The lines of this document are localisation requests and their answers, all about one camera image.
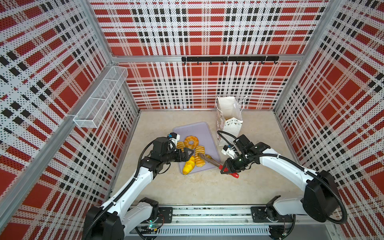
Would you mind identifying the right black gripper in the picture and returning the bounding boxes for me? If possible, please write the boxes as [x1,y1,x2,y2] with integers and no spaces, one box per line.
[219,152,250,174]

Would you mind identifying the long ridged bread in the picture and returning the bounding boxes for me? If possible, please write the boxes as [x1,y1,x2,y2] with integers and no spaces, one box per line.
[177,141,186,152]
[195,145,206,167]

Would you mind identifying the metal tongs red handle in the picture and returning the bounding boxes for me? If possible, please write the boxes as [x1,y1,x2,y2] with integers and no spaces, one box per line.
[203,155,239,179]

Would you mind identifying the lavender plastic tray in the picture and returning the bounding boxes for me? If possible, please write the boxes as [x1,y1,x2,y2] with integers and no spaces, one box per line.
[173,122,221,163]

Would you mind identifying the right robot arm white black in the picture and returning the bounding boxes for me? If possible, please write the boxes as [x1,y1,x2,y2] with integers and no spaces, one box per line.
[217,130,348,225]

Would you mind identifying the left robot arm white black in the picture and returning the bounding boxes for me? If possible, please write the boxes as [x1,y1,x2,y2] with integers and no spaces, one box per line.
[82,133,194,240]

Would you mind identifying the yellow twisted bread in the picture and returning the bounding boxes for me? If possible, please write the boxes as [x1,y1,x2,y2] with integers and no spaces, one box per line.
[182,156,196,175]

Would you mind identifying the white cartoon paper bag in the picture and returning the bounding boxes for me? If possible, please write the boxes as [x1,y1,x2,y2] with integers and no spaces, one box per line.
[215,96,248,137]

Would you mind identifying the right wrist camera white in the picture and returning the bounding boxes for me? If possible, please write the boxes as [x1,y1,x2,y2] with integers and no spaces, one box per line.
[221,145,238,159]

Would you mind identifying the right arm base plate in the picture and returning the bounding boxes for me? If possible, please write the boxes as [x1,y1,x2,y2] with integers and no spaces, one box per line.
[251,206,293,224]

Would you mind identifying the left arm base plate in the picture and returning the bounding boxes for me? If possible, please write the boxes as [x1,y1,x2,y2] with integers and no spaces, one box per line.
[148,207,174,224]

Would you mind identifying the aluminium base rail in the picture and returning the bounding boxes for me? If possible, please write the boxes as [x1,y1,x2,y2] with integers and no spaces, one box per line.
[126,205,332,240]

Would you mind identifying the black hook rail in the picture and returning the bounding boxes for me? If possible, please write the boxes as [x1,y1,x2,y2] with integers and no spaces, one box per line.
[181,56,280,63]

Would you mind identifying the white wire mesh basket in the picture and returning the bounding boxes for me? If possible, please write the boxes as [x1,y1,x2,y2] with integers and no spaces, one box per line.
[74,66,128,129]

